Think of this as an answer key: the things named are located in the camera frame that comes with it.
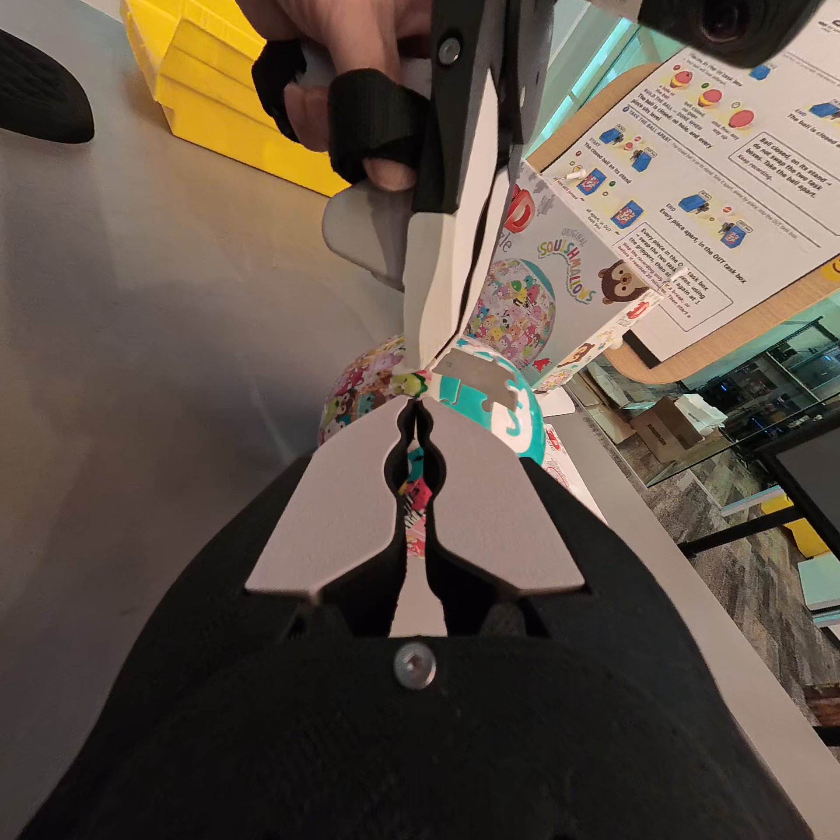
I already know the colourful puzzle ball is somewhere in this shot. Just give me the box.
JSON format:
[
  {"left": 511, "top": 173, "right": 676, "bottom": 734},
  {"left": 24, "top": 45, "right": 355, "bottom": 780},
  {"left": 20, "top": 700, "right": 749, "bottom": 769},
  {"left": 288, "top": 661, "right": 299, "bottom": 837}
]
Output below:
[{"left": 318, "top": 333, "right": 547, "bottom": 559}]

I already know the white box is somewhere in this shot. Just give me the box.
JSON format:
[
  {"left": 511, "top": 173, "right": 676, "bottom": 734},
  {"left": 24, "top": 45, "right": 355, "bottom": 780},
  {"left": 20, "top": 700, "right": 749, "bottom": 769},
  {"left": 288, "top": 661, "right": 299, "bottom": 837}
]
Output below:
[{"left": 676, "top": 392, "right": 729, "bottom": 431}]

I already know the pale teal board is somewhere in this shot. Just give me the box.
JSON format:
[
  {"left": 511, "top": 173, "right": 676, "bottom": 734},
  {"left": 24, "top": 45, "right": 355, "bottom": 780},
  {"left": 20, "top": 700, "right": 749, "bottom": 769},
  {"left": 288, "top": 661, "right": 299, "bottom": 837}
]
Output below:
[{"left": 797, "top": 551, "right": 840, "bottom": 631}]

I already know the wooden board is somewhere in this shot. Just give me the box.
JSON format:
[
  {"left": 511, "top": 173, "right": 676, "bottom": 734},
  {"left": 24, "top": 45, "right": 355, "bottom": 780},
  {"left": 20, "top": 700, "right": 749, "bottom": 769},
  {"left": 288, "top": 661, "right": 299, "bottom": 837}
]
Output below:
[{"left": 525, "top": 62, "right": 840, "bottom": 386}]

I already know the yellow plastic bin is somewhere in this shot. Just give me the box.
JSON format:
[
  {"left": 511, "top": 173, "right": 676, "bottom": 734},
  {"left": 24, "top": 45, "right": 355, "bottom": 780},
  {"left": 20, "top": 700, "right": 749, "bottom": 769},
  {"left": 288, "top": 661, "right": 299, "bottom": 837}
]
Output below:
[{"left": 120, "top": 0, "right": 352, "bottom": 198}]

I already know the black chair armrest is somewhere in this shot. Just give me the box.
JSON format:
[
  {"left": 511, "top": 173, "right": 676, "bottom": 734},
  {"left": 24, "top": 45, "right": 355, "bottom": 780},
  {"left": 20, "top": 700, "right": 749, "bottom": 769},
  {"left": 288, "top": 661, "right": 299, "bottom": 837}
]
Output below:
[{"left": 0, "top": 29, "right": 96, "bottom": 145}]

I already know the colourful puzzle box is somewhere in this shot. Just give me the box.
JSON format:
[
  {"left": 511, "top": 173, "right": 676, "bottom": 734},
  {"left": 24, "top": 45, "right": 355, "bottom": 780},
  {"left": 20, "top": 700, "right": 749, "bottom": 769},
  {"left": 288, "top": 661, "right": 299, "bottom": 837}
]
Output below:
[{"left": 469, "top": 164, "right": 664, "bottom": 395}]

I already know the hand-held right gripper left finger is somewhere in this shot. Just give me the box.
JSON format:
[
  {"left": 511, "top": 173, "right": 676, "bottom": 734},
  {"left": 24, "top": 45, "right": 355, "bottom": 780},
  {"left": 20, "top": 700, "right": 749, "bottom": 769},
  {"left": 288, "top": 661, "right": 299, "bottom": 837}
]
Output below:
[{"left": 245, "top": 399, "right": 417, "bottom": 606}]

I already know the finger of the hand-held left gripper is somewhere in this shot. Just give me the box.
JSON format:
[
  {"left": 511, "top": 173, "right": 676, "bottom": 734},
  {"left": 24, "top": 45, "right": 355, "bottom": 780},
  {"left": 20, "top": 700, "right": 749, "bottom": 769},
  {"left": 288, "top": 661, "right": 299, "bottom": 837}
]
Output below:
[
  {"left": 436, "top": 168, "right": 513, "bottom": 362},
  {"left": 402, "top": 67, "right": 501, "bottom": 370}
]

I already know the brown cardboard box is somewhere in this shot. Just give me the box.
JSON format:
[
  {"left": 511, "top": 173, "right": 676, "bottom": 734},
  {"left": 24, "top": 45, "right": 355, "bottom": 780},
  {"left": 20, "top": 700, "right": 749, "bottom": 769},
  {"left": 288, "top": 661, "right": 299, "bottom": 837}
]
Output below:
[{"left": 630, "top": 395, "right": 710, "bottom": 467}]

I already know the person's left hand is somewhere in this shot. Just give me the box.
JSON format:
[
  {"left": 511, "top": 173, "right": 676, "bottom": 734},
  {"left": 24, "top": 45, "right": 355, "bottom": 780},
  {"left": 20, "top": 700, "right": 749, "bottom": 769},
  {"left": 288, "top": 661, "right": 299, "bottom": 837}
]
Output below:
[{"left": 239, "top": 0, "right": 434, "bottom": 193}]

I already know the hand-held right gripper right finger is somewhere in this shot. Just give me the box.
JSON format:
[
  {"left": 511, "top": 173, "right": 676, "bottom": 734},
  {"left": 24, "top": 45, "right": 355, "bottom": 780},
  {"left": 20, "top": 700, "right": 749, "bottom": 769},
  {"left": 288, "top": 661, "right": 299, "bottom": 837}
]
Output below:
[{"left": 419, "top": 400, "right": 586, "bottom": 603}]

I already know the black clip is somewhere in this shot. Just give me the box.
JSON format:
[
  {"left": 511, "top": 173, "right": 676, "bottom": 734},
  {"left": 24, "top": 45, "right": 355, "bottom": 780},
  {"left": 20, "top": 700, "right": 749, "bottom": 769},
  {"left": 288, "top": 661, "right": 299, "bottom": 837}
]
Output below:
[{"left": 620, "top": 331, "right": 662, "bottom": 368}]

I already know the black metal shelf rack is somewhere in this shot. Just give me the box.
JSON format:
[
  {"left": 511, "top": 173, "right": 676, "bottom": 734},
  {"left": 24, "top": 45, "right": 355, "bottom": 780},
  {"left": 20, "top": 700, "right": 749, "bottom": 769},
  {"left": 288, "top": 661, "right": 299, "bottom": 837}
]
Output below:
[{"left": 682, "top": 316, "right": 840, "bottom": 447}]

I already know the printed instruction sheet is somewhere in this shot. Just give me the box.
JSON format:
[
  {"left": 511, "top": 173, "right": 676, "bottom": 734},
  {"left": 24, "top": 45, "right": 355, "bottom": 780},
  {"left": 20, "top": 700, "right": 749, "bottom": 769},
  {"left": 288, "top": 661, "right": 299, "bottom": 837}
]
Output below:
[{"left": 543, "top": 13, "right": 840, "bottom": 362}]

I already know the yellow floor object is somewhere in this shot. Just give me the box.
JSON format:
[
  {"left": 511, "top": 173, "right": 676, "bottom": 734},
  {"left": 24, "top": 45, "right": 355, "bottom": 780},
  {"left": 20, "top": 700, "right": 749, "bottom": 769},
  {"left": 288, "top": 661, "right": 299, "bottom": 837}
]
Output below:
[{"left": 761, "top": 492, "right": 834, "bottom": 559}]

